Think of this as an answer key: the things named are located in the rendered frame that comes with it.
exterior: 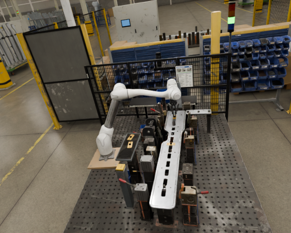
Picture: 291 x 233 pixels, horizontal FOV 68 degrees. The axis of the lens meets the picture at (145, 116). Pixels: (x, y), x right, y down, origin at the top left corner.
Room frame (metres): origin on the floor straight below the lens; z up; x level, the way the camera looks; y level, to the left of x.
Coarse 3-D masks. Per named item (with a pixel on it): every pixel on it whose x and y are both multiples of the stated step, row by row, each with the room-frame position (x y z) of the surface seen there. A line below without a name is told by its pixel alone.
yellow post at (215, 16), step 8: (216, 16) 2.53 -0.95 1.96; (216, 24) 2.53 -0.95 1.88; (216, 32) 2.53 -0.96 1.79; (216, 40) 2.53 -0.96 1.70; (216, 48) 2.53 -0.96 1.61; (216, 56) 2.53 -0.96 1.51; (216, 64) 2.53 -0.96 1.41; (216, 72) 2.53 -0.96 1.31; (216, 80) 2.53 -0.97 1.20; (216, 88) 2.53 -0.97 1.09
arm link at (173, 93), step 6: (132, 90) 2.09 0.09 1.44; (138, 90) 2.09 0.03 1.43; (144, 90) 2.07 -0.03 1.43; (168, 90) 1.95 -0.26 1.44; (174, 90) 1.92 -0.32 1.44; (132, 96) 2.07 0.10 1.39; (156, 96) 1.97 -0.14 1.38; (162, 96) 1.94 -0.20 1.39; (168, 96) 1.92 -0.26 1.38; (174, 96) 1.87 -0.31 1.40; (180, 96) 1.89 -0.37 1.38
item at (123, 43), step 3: (117, 42) 7.27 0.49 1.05; (120, 42) 7.18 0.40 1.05; (123, 42) 7.09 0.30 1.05; (126, 42) 7.22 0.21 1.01; (132, 42) 6.85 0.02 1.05; (135, 42) 6.76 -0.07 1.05; (111, 45) 6.89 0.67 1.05; (114, 45) 6.82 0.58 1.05; (117, 45) 6.73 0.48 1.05; (120, 45) 6.66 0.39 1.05; (123, 45) 6.58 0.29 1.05; (105, 51) 6.29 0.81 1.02; (105, 54) 6.29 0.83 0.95; (108, 54) 6.27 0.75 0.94
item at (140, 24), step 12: (156, 0) 8.65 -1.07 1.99; (120, 12) 8.74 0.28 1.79; (132, 12) 8.66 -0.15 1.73; (144, 12) 8.57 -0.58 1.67; (156, 12) 8.49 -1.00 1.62; (120, 24) 8.75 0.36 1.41; (132, 24) 8.67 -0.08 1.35; (144, 24) 8.59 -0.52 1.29; (156, 24) 8.50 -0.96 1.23; (120, 36) 8.77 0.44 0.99; (132, 36) 8.68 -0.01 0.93; (144, 36) 8.60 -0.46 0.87; (156, 36) 8.51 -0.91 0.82
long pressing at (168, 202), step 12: (168, 120) 2.10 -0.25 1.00; (180, 120) 2.06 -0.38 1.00; (168, 132) 1.87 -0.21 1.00; (180, 132) 1.83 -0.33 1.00; (180, 144) 1.64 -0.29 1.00; (156, 168) 1.37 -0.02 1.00; (168, 168) 1.34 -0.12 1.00; (156, 180) 1.23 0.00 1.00; (168, 180) 1.21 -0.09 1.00; (156, 192) 1.12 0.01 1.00; (168, 192) 1.10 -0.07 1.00; (156, 204) 1.01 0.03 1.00; (168, 204) 1.00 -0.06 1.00
